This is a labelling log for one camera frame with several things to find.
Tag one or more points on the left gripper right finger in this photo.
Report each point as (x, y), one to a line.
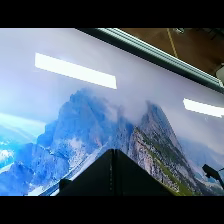
(136, 181)

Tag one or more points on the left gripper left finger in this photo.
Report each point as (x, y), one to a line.
(93, 180)

